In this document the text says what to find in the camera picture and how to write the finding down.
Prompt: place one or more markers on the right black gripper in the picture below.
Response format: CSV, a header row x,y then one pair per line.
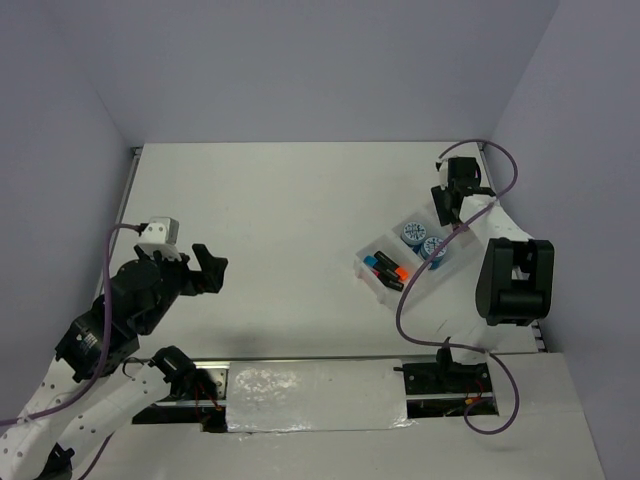
x,y
439,197

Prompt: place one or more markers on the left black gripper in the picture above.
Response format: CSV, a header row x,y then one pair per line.
x,y
206,279

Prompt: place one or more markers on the blue tape roll tub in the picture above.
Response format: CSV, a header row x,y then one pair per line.
x,y
429,246
413,234

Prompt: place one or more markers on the orange cap highlighter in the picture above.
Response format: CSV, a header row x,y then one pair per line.
x,y
404,275

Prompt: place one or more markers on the blue cap highlighter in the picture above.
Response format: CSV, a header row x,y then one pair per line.
x,y
380,267

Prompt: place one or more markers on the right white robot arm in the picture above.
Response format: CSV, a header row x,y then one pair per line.
x,y
514,287

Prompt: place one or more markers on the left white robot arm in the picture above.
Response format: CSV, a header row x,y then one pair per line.
x,y
58,428

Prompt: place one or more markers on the translucent white compartment tray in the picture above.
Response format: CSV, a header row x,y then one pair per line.
x,y
462,253

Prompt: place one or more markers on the white foil front panel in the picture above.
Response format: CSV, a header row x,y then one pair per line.
x,y
316,396

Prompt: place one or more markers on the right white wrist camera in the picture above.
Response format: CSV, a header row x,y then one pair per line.
x,y
442,169

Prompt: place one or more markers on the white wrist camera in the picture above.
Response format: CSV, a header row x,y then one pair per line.
x,y
159,235
442,169

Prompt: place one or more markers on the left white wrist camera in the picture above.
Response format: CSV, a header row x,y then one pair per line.
x,y
159,235

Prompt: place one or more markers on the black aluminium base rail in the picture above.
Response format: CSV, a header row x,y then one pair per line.
x,y
434,388

